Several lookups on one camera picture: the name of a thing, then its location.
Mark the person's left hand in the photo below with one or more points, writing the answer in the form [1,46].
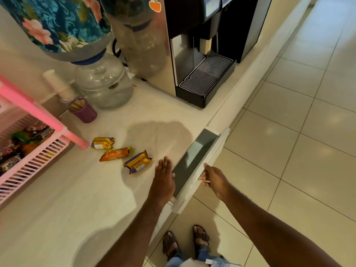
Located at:
[162,180]

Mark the black sandal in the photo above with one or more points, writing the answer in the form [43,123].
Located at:
[201,237]
[170,246]

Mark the person's left forearm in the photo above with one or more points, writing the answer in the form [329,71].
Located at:
[133,236]

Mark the purple cup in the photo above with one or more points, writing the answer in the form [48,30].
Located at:
[86,113]

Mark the small yellow purple biscuit packet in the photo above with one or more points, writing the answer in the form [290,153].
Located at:
[103,143]

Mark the orange fruit sticker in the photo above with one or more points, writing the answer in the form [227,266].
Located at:
[155,4]

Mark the metal drip tray grate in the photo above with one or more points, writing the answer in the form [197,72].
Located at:
[207,75]

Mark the black vending machine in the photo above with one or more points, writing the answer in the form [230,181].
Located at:
[244,24]

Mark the person's right thumb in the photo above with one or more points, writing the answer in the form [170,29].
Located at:
[206,168]

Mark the person's left fingers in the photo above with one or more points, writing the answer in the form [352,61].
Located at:
[164,166]

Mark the stack of white paper cups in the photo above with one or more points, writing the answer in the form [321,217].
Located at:
[61,86]

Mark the pink plastic rack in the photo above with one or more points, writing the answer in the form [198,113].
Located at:
[41,152]

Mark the person's right hand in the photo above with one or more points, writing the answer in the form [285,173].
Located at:
[217,180]

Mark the pile of snack packets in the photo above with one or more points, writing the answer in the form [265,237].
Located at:
[22,144]

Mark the water bottle with floral cover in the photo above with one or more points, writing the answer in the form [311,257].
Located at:
[55,22]

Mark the orange biscuit packet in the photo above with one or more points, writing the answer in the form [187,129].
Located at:
[115,154]

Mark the large yellow purple biscuit packet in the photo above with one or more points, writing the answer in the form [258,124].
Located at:
[137,162]

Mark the person's right forearm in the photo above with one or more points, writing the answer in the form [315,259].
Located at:
[272,230]

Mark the clear water dispenser base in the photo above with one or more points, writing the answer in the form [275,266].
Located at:
[105,83]

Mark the bunch of wooden stirrers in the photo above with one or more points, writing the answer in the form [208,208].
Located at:
[77,105]

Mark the white drawer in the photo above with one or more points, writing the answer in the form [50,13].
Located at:
[194,161]

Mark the blue jeans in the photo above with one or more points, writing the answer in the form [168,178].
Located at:
[205,260]

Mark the silver black coffee machine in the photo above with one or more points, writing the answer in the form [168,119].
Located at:
[172,38]

